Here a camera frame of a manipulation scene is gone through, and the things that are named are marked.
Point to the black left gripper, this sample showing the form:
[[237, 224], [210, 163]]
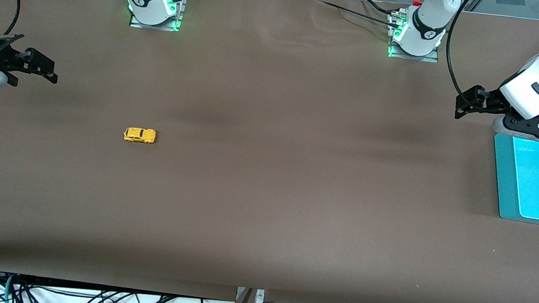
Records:
[[491, 101]]

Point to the yellow beetle toy car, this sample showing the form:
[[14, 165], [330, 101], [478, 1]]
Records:
[[139, 135]]

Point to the teal storage box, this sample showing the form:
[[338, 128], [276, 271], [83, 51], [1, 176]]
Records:
[[538, 182]]

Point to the brown table cover sheet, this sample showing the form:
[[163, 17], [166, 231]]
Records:
[[265, 195]]

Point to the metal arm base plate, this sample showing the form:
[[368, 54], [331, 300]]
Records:
[[437, 56], [179, 11]]

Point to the small metal table bracket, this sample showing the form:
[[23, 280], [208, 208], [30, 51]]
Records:
[[260, 296]]

